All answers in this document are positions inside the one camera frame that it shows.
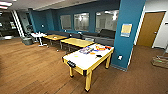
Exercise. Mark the yellow wooden table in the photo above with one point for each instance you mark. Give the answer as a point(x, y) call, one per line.
point(55, 37)
point(78, 42)

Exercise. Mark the small orange bowl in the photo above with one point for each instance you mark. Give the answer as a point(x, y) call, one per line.
point(92, 53)

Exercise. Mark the yellow air hockey table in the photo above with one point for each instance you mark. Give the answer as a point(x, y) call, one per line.
point(86, 61)

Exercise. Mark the black oblong item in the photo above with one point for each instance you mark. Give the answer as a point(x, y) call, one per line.
point(99, 55)

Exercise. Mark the dark grey sofa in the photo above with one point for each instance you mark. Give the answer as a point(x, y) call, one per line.
point(103, 36)
point(63, 33)

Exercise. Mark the interior glass window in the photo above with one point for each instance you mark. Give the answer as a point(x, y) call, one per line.
point(65, 22)
point(81, 21)
point(106, 20)

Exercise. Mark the white pillar outlet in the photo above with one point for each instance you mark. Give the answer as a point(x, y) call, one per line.
point(120, 57)

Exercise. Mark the yellow framed pillar notice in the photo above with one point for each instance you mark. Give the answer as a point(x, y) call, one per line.
point(126, 30)

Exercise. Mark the small white table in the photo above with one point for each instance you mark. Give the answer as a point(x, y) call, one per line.
point(38, 35)

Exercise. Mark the grey trash bin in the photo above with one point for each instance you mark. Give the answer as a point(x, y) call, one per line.
point(27, 40)

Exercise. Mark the brown wooden door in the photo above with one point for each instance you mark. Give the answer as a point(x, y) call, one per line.
point(150, 30)

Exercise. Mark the cardboard box stack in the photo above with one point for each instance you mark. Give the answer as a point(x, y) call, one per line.
point(160, 61)

